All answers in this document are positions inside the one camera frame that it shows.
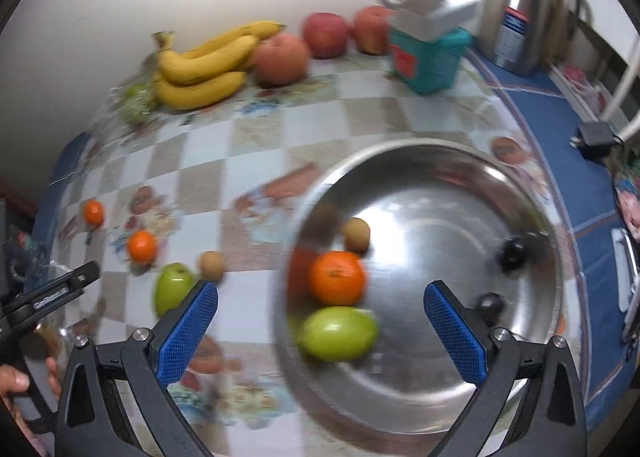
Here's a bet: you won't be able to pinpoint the black charger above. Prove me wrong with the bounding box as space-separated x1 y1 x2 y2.
570 121 618 160

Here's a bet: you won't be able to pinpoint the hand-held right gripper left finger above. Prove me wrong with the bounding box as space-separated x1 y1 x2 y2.
52 279 221 457

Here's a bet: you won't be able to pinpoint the green grapes in bag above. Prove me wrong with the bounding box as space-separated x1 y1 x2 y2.
112 80 161 125

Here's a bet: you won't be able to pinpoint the red apple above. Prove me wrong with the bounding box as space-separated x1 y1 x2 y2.
353 6 396 56
250 34 312 87
302 12 349 59

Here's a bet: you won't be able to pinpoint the green apple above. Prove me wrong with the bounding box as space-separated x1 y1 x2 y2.
300 306 379 363
152 262 196 318

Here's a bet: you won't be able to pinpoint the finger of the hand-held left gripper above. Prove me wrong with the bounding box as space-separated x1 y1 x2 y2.
0 260 102 328

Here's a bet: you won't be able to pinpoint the white plastic object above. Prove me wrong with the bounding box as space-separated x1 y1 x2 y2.
611 227 640 313

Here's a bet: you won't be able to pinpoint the person's left hand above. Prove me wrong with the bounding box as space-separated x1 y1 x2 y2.
0 356 63 400

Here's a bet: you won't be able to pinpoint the pink printed packet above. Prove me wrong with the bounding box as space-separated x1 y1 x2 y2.
550 62 608 110

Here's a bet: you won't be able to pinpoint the brown kiwi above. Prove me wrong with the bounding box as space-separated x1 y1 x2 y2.
341 217 372 254
197 250 224 282

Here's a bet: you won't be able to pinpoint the teal box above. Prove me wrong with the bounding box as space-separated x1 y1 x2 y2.
389 26 473 95

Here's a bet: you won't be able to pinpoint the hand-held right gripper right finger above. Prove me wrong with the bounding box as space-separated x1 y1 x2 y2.
422 280 588 457

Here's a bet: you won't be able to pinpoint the dark round fruit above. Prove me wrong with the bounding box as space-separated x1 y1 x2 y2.
474 292 507 325
498 236 528 273

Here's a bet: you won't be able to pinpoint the yellow banana bunch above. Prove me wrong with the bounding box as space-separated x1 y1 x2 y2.
152 20 287 112

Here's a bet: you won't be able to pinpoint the pink floral cloth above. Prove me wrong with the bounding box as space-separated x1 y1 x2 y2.
614 172 640 243

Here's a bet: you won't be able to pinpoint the white pipe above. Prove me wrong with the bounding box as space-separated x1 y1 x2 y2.
602 44 640 138

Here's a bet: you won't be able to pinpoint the steel bowl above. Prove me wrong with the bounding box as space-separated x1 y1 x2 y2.
272 137 568 443

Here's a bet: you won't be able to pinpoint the tangerine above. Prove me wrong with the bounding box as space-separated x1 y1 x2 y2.
307 250 367 306
82 200 106 226
127 230 158 264

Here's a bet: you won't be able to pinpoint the printed checkered tablecloth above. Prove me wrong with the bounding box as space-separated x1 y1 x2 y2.
30 52 640 457

